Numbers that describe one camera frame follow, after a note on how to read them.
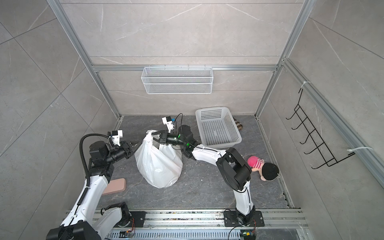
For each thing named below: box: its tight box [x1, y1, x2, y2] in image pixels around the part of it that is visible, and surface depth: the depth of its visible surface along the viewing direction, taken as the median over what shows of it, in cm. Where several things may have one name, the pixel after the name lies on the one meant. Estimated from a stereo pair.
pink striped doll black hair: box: [247, 156, 280, 182], surface depth 84 cm
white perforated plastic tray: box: [195, 106, 243, 149], surface depth 113 cm
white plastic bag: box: [134, 130, 183, 189], surface depth 76 cm
